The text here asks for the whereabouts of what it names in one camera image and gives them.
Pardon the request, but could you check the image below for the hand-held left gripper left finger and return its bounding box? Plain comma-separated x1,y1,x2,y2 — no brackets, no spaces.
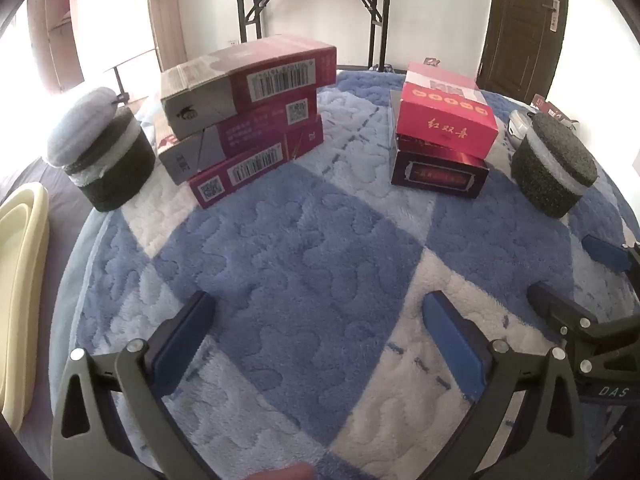
50,290,217,480

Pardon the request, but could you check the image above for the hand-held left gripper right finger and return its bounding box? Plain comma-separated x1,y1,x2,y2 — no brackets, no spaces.
422,290,591,480

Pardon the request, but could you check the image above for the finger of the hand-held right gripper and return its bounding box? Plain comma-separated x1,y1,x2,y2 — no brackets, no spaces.
527,282,640,401
582,235,640,281

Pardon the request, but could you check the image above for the small dark foam cylinder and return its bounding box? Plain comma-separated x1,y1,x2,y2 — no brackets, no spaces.
510,112,599,219

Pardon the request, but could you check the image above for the white round gadget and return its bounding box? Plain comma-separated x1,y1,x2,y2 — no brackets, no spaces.
507,109,538,151

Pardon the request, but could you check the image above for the dark red box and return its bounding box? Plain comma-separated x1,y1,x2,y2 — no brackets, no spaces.
390,137,490,201

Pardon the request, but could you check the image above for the cream plastic basin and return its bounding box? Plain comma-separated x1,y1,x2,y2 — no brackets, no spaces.
0,181,51,433

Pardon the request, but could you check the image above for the large dark foam cylinder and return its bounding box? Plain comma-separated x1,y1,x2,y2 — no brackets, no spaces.
65,102,157,212

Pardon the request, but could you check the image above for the long magenta carton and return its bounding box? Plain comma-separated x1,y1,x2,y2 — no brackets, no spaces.
160,34,338,133
189,115,325,210
154,82,321,183

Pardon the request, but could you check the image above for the red carton with gold print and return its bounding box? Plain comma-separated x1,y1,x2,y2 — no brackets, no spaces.
395,82,500,156

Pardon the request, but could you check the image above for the white and red carton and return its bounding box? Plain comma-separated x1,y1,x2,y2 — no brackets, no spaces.
402,61,483,103

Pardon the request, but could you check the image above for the person's left hand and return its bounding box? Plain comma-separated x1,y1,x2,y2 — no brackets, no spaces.
247,462,316,480

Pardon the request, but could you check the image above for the blue and white fleece blanket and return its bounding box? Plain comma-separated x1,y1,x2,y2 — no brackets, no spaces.
50,67,640,480

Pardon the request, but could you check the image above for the small red box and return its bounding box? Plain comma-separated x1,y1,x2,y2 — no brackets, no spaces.
530,94,576,128

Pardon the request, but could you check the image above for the dark brown door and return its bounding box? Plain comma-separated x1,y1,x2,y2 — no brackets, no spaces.
475,0,571,106

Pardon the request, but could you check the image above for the light wooden cabinet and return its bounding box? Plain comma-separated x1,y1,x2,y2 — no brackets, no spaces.
147,0,188,73

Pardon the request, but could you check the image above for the black metal rail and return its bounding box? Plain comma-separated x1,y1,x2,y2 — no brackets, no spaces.
102,49,157,107

